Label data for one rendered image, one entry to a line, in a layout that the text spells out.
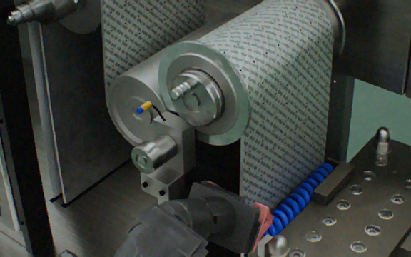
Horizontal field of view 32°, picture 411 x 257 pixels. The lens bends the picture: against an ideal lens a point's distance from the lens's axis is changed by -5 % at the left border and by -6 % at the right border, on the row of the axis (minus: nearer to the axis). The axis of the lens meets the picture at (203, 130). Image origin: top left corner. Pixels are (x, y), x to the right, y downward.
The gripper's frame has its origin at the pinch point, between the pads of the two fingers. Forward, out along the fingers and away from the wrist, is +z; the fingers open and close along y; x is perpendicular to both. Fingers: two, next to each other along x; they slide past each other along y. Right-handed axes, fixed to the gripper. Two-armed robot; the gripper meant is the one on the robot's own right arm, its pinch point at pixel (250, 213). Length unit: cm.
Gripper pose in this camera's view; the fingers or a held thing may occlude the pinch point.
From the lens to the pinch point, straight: 107.2
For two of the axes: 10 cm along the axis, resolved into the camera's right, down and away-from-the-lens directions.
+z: 5.4, 0.3, 8.4
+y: 7.9, 3.2, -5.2
